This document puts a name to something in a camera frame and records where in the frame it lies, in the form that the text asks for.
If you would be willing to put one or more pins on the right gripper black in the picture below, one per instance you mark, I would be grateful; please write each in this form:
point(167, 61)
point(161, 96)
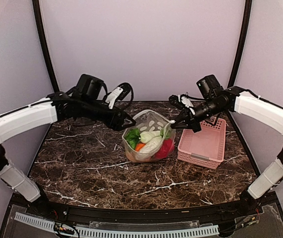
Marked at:
point(190, 121)

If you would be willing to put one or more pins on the right black frame post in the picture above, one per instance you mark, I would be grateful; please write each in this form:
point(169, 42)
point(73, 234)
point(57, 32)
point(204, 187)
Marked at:
point(241, 43)

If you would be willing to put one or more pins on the white slotted cable duct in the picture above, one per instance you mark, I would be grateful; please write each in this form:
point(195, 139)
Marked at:
point(125, 230)

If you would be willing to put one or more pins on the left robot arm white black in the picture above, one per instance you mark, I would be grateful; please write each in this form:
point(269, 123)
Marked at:
point(48, 110)

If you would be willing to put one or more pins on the left black frame post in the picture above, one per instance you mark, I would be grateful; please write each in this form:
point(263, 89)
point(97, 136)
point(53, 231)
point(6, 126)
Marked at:
point(44, 44)

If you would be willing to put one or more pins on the white radish toy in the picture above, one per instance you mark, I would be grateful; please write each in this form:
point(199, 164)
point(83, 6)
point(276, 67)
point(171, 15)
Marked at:
point(147, 151)
point(146, 136)

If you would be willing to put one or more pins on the bright red tomato toy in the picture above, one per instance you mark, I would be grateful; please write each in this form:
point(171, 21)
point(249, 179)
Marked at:
point(166, 148)

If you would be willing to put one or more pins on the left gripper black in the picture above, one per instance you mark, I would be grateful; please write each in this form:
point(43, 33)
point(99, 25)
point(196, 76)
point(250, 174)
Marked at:
point(118, 125)

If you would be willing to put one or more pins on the orange tangerine toy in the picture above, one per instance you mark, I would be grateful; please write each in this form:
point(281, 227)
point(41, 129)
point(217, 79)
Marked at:
point(139, 146)

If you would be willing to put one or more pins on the pink plastic basket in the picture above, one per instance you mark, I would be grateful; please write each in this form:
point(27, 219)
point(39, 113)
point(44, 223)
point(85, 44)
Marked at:
point(205, 148)

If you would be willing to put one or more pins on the left camera cable black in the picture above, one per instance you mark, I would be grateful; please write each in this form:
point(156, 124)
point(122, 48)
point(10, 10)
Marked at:
point(118, 94)

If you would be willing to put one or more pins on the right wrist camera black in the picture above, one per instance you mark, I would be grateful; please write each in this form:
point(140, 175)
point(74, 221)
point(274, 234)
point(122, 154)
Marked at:
point(209, 87)

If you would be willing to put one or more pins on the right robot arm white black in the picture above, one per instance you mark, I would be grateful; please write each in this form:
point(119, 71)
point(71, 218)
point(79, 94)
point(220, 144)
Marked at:
point(244, 103)

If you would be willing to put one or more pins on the black frame post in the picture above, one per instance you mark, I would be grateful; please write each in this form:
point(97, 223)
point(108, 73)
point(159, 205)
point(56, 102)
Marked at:
point(241, 43)
point(44, 44)

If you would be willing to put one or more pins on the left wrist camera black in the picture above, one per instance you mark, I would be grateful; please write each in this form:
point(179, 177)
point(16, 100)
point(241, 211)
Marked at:
point(89, 87)

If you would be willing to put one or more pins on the clear polka dot zip bag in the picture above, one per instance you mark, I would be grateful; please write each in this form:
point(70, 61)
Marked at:
point(146, 120)

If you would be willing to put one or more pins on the black front rail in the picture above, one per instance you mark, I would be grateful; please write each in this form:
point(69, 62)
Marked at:
point(84, 215)

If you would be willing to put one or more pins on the circuit board with leds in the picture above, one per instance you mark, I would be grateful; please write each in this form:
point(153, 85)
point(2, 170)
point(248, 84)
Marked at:
point(62, 229)

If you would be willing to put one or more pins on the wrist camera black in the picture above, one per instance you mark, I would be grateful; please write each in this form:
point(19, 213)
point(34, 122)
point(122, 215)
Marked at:
point(209, 87)
point(89, 87)

